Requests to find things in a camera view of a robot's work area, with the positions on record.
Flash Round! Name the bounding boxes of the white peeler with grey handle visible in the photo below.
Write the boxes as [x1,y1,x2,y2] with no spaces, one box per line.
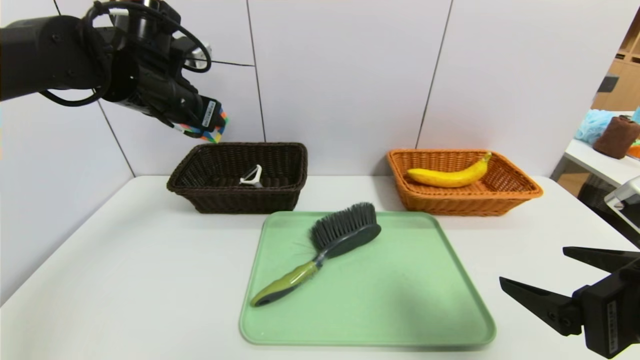
[239,165,264,189]

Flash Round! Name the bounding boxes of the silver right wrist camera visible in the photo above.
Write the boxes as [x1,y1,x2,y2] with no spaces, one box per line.
[604,176,640,232]

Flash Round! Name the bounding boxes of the grey brush with green handle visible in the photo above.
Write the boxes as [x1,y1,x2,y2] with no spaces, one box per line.
[250,202,382,307]

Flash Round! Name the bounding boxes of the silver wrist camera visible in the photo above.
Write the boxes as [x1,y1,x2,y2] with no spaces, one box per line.
[187,42,212,69]
[604,176,640,232]

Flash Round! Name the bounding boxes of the yellow banana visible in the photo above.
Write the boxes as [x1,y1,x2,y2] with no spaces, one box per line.
[406,152,492,189]

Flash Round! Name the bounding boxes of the light green plastic tray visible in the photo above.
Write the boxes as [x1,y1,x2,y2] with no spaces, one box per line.
[239,210,497,347]

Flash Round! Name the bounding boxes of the dark brown wicker basket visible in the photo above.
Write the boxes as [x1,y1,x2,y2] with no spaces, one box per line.
[167,142,309,215]

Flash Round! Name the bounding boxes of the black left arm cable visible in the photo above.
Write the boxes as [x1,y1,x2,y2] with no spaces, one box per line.
[40,0,213,108]

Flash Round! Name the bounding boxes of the white side table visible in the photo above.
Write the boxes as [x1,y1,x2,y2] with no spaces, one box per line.
[562,139,640,188]

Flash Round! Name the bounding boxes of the brown rolled towel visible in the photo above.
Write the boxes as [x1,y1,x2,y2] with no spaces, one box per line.
[592,116,640,161]

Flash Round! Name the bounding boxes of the light wooden shelf cabinet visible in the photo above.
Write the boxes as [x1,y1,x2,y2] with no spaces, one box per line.
[590,10,640,113]

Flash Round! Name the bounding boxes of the dark woven bin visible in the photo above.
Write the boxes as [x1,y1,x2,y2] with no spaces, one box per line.
[579,177,615,218]

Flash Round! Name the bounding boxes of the multicoloured puzzle cube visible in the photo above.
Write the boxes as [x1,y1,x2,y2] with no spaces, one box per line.
[172,111,230,145]

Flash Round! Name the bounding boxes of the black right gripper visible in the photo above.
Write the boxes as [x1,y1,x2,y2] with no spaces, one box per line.
[498,246,640,360]

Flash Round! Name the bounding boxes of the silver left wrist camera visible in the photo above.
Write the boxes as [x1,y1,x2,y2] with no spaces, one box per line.
[187,42,212,69]

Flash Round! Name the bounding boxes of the light blue fluffy cloth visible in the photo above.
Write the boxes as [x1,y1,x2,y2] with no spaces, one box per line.
[573,109,619,146]

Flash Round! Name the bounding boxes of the orange wicker basket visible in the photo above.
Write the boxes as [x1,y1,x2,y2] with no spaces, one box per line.
[386,149,544,217]

